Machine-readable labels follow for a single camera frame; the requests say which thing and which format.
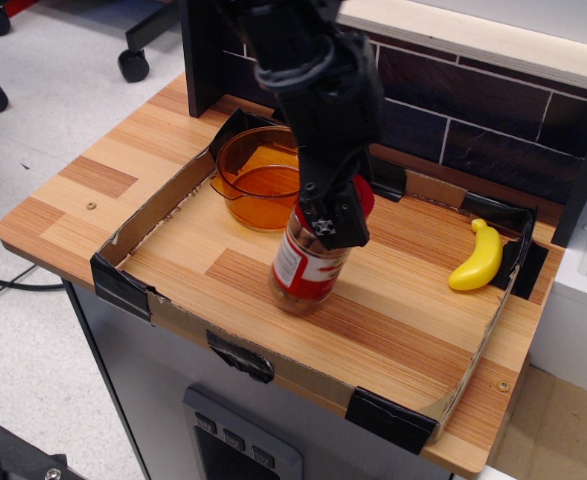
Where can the dark brick-pattern back panel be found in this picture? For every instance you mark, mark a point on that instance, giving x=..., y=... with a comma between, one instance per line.
x=510, y=135

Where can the red-capped spice bottle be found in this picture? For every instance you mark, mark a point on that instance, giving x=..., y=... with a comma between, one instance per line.
x=304, y=272

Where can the white side unit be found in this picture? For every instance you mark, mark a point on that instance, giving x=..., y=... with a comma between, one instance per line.
x=559, y=347

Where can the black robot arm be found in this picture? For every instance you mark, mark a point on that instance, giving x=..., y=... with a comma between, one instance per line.
x=279, y=32

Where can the black metal bracket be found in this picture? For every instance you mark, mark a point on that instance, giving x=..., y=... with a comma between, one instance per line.
x=21, y=460

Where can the black office chair base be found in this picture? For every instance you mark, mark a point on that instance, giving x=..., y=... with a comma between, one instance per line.
x=132, y=61

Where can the grey cabinet with control panel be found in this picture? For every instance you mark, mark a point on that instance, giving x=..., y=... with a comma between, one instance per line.
x=190, y=415

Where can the amber transparent plastic pot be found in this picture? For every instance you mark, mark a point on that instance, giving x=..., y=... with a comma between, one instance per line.
x=257, y=175

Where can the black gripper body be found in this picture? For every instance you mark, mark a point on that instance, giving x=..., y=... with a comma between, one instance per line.
x=333, y=103

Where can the cardboard fence with black tape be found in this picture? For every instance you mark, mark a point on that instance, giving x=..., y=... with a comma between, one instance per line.
x=393, y=349

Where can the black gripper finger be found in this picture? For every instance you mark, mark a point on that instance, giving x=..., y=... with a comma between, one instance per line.
x=338, y=219

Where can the yellow toy banana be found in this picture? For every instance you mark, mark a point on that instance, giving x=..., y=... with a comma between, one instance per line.
x=480, y=268

